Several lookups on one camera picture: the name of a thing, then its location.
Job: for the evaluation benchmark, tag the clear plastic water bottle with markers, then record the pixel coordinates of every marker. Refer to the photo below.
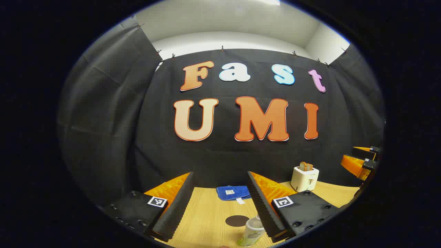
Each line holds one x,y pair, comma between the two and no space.
253,230

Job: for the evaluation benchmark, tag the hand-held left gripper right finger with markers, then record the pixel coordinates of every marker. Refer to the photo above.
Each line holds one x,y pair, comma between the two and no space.
263,206

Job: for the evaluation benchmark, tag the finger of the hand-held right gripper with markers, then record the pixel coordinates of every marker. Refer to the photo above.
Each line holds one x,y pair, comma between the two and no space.
368,151
355,165

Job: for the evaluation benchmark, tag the brown bread slice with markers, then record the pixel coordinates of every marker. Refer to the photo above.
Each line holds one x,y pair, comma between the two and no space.
309,167
303,166

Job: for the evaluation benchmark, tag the dark round coaster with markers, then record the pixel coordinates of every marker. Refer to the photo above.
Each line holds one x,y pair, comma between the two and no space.
236,221

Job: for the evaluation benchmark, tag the black backdrop cloth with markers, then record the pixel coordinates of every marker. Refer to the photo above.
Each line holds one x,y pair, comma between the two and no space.
137,120

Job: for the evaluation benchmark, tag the blue folded towel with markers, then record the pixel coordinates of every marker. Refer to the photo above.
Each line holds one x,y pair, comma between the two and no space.
232,192

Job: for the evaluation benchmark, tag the white toaster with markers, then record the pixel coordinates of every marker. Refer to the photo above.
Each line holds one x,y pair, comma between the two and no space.
303,181

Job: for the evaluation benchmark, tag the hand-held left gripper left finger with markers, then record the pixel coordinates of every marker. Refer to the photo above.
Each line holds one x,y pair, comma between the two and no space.
175,210

